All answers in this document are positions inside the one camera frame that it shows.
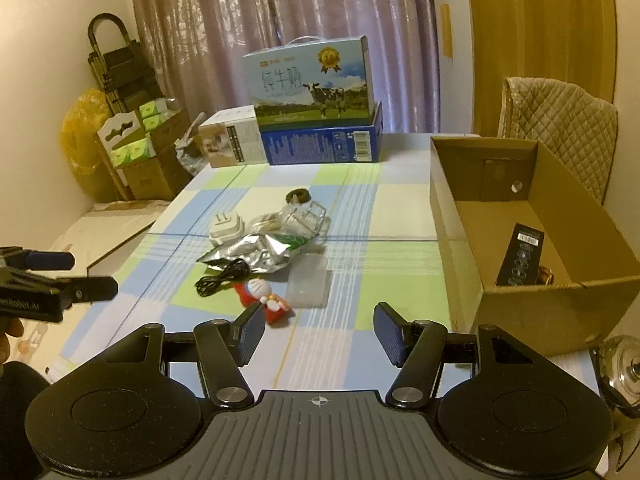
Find brown cardboard box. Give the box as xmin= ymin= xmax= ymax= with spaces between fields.
xmin=428 ymin=134 xmax=640 ymax=359

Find person's left hand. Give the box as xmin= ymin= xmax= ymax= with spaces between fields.
xmin=0 ymin=316 xmax=24 ymax=363

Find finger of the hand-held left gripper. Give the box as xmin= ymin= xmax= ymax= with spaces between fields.
xmin=0 ymin=246 xmax=76 ymax=272
xmin=54 ymin=276 xmax=120 ymax=307

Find clear glass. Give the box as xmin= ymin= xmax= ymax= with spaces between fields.
xmin=589 ymin=333 xmax=640 ymax=419

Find clear plastic case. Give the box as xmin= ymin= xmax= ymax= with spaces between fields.
xmin=280 ymin=200 xmax=331 ymax=241

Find black folding rack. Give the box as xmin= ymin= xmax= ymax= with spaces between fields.
xmin=87 ymin=12 xmax=166 ymax=112

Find purple curtain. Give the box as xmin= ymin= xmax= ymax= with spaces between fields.
xmin=125 ymin=0 xmax=441 ymax=134

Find blue flat box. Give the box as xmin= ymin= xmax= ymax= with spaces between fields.
xmin=260 ymin=101 xmax=385 ymax=166

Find flat beige board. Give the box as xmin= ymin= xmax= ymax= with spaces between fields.
xmin=30 ymin=199 xmax=174 ymax=277

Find small clear plastic bag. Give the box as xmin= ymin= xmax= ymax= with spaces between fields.
xmin=248 ymin=212 xmax=284 ymax=234

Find white plug adapter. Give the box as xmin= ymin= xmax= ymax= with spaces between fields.
xmin=208 ymin=212 xmax=245 ymax=247

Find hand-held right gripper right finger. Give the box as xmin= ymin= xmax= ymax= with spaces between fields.
xmin=373 ymin=302 xmax=539 ymax=409

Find silver foil packet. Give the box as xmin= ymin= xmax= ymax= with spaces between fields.
xmin=196 ymin=232 xmax=302 ymax=274

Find white carton of green tissues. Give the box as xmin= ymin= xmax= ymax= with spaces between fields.
xmin=96 ymin=112 xmax=154 ymax=169

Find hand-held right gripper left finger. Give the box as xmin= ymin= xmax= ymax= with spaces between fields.
xmin=107 ymin=303 xmax=267 ymax=409

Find translucent plastic case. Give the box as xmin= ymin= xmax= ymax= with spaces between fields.
xmin=287 ymin=252 xmax=331 ymax=309

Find yellow plastic bag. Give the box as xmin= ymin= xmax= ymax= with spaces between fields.
xmin=60 ymin=87 xmax=119 ymax=202

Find red and white toy figure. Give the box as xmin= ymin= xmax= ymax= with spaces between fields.
xmin=232 ymin=280 xmax=296 ymax=329

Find crumpled silver bag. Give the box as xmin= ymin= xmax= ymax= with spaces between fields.
xmin=174 ymin=112 xmax=209 ymax=177

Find black slim box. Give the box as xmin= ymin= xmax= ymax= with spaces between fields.
xmin=495 ymin=223 xmax=545 ymax=287

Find white and brown box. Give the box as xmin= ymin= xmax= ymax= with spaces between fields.
xmin=198 ymin=106 xmax=265 ymax=169

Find wooden wardrobe panel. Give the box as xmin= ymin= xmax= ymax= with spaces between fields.
xmin=464 ymin=0 xmax=616 ymax=137

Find brown storage carton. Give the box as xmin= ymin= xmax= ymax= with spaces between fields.
xmin=119 ymin=109 xmax=194 ymax=201

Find green and white packet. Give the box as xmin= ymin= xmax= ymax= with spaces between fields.
xmin=272 ymin=232 xmax=309 ymax=252

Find green tissue packs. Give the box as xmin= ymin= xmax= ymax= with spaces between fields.
xmin=137 ymin=98 xmax=170 ymax=131

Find black cable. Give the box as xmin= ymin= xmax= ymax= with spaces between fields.
xmin=194 ymin=258 xmax=251 ymax=299

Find beige quilted cover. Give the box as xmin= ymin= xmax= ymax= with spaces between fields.
xmin=502 ymin=76 xmax=620 ymax=207

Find cow print milk carton box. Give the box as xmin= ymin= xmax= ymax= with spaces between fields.
xmin=242 ymin=35 xmax=376 ymax=128

